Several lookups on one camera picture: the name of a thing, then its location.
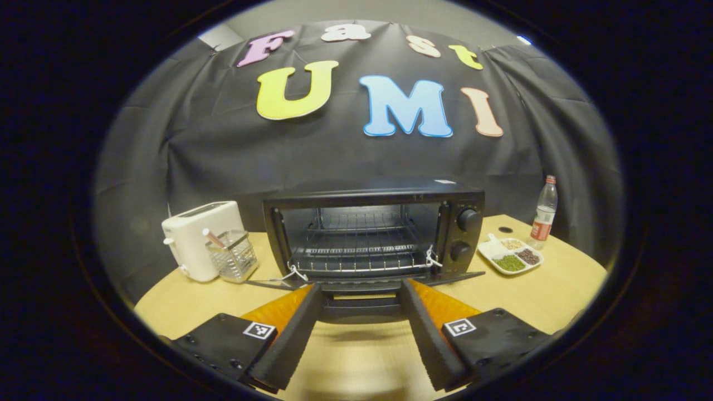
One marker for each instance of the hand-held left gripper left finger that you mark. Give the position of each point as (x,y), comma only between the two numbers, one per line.
(289,345)

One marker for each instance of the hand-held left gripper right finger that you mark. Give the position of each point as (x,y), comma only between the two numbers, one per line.
(429,345)

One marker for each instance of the black electric oven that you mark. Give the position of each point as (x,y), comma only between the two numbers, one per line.
(462,242)

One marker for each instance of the white divided dish of beans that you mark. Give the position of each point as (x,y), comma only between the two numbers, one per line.
(509,262)

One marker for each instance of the clear mesh utensil holder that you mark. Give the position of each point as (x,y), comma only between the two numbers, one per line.
(237,262)

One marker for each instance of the small pinkish utensil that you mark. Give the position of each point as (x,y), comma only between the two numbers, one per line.
(213,238)

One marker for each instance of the white toaster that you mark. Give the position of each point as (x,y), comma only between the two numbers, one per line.
(192,234)

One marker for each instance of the clear bottle with red label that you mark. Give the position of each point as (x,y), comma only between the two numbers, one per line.
(543,217)

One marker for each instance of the black backdrop cloth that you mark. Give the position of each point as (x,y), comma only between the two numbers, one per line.
(223,145)

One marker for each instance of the small ceiling light panel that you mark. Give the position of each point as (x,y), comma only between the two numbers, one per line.
(523,40)

